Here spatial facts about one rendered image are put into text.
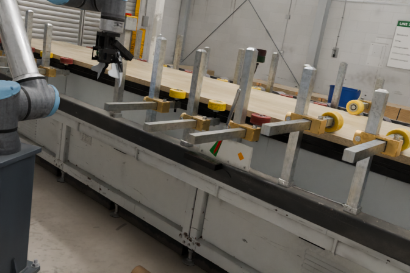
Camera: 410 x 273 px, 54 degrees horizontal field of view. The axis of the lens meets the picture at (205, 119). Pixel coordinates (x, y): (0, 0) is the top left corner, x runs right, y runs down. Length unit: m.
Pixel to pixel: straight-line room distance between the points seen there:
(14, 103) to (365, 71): 7.95
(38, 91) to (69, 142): 1.15
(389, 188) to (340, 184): 0.18
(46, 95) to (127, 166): 0.81
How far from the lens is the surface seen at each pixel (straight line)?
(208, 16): 11.54
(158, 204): 2.31
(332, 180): 1.65
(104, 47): 1.58
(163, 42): 1.87
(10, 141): 1.77
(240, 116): 1.56
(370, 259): 1.47
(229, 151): 1.60
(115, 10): 1.56
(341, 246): 1.49
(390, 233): 1.37
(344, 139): 1.57
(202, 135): 1.33
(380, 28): 9.03
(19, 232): 1.96
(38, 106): 1.83
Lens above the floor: 1.18
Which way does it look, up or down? 12 degrees down
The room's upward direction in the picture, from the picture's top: 9 degrees clockwise
